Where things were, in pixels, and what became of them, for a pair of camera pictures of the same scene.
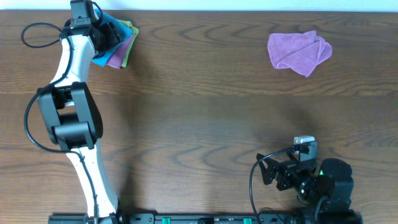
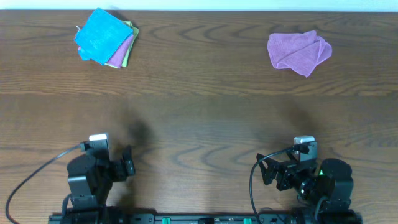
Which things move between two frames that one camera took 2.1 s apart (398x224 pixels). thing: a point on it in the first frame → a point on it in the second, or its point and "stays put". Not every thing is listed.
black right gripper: (282, 173) stays put
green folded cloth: (135, 31) stays put
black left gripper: (109, 35) → (118, 170)
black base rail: (211, 219) stays put
